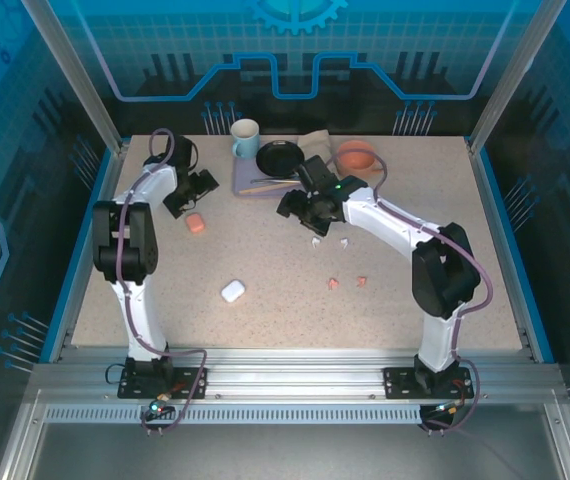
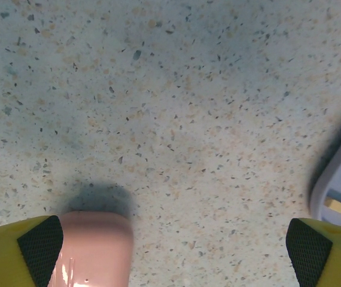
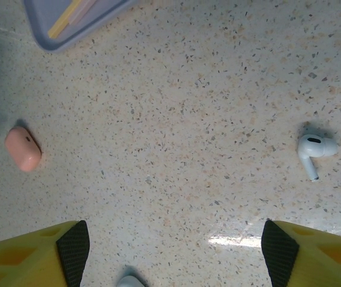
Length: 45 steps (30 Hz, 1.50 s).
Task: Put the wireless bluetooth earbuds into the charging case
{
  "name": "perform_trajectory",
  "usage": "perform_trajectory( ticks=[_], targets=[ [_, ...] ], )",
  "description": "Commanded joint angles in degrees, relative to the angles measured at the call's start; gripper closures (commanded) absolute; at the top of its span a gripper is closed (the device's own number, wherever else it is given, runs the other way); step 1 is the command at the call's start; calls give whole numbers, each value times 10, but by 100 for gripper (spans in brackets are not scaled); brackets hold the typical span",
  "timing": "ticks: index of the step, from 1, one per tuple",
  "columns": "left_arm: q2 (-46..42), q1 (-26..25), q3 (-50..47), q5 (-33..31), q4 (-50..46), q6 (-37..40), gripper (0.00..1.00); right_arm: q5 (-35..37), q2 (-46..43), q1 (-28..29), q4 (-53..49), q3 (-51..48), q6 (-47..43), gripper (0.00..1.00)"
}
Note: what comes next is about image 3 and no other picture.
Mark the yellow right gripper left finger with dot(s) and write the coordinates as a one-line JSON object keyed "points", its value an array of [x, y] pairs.
{"points": [[24, 263]]}

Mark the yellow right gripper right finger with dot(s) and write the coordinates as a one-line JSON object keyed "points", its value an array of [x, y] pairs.
{"points": [[317, 260]]}

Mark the pink earbud charging case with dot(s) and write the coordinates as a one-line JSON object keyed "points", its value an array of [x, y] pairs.
{"points": [[22, 149]]}

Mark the lavender plastic tray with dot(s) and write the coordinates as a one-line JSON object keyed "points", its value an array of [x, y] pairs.
{"points": [[39, 12]]}

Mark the pastel yellow chopstick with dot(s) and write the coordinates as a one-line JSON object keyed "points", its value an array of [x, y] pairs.
{"points": [[61, 21]]}

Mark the pastel pink chopstick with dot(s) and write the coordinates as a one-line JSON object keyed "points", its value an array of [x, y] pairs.
{"points": [[80, 10]]}

